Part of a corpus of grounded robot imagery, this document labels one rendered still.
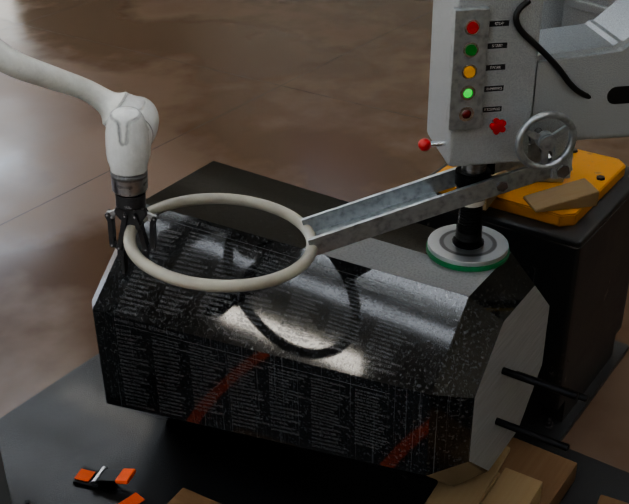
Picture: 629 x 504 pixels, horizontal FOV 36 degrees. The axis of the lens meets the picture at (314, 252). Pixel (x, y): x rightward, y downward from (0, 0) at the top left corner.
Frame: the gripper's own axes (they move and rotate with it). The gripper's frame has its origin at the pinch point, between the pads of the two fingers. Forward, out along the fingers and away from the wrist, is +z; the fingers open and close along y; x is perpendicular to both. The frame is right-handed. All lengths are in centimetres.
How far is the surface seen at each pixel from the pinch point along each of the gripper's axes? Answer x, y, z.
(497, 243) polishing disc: 17, 94, -5
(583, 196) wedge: 59, 122, -2
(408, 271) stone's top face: 5, 71, -1
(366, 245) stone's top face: 18, 59, -1
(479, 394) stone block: -16, 91, 19
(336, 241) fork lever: 2, 52, -10
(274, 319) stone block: 1.9, 36.8, 15.0
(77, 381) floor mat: 58, -41, 87
